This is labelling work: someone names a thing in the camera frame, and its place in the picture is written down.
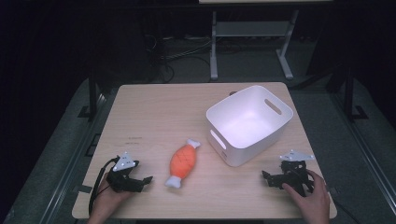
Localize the person's right hand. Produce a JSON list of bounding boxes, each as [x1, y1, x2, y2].
[[281, 169, 332, 224]]

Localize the grey metal table frame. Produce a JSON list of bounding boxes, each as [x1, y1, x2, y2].
[[209, 8, 301, 82]]

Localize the orange plush meat bone toy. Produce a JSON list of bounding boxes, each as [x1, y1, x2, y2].
[[164, 138, 202, 189]]

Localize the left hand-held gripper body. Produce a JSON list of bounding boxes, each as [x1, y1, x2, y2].
[[106, 151, 140, 193]]

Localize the bundle of floor cables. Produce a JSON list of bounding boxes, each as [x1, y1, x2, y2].
[[141, 32, 213, 84]]

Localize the black metal stand post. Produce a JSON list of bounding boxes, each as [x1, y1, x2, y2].
[[342, 66, 370, 123], [78, 69, 100, 122]]

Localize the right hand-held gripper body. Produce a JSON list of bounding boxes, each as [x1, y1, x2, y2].
[[278, 149, 316, 198]]

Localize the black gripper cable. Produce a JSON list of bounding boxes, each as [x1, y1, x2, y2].
[[88, 156, 120, 217], [329, 186, 362, 224]]

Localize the aluminium floor rail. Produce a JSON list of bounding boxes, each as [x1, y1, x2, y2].
[[38, 92, 108, 224], [330, 92, 396, 216]]

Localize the white plastic storage basket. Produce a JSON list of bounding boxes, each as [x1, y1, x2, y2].
[[205, 84, 294, 168]]

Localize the person's left hand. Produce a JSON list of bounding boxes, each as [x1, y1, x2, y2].
[[86, 173, 133, 224]]

